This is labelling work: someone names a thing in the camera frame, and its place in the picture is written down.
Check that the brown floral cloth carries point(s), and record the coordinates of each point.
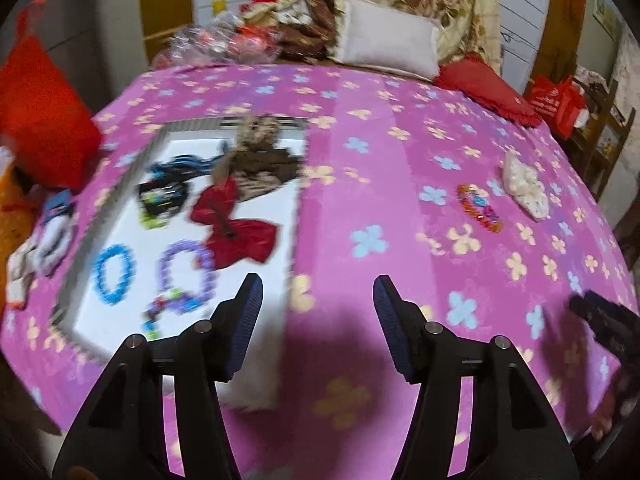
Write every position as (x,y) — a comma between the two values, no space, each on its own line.
(305,35)

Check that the white pillow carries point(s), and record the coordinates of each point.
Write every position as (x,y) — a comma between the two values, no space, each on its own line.
(380,40)

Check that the black scrunchie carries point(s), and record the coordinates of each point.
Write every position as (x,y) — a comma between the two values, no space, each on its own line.
(162,200)

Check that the wall picture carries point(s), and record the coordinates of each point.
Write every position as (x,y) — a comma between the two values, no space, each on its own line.
(605,15)

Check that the brown patterned hair bow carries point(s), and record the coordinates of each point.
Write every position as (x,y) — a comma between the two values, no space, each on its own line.
(260,165)

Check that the clear plastic bag pile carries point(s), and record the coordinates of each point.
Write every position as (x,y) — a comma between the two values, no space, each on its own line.
(215,42)

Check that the orange cloth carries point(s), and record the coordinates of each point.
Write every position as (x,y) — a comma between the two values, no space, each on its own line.
(12,220)

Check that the red frilled cushion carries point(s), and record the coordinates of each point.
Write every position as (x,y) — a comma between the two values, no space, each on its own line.
(480,85)

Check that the red plush toy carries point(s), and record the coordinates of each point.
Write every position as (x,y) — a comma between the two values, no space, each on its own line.
(260,7)

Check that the white lace scrunchie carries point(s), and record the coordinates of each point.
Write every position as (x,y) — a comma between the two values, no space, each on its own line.
(525,190)

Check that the pink floral bedsheet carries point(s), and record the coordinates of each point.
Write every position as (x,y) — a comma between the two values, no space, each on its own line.
(400,260)

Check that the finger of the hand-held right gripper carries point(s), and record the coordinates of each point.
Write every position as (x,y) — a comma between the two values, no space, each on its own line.
(590,310)

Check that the person's right hand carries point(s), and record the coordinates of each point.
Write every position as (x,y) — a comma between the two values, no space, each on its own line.
(606,422)

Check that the red cloth bag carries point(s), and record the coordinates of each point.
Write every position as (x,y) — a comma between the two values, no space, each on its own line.
(45,120)

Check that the white tray with striped rim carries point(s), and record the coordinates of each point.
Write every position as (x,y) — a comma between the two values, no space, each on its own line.
(130,240)

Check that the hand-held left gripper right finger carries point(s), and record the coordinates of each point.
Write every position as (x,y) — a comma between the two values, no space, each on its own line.
(392,325)

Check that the wooden shelf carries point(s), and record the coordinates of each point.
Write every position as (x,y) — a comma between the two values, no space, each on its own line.
(607,125)

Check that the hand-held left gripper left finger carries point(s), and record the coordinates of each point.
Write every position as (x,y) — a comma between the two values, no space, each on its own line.
(245,325)

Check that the red satin hair bow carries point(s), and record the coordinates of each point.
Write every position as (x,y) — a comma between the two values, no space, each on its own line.
(250,240)

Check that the red shopping bag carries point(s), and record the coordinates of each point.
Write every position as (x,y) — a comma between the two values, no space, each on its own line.
(555,100)

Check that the blue hair clip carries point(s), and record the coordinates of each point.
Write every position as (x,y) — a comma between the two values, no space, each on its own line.
(175,166)

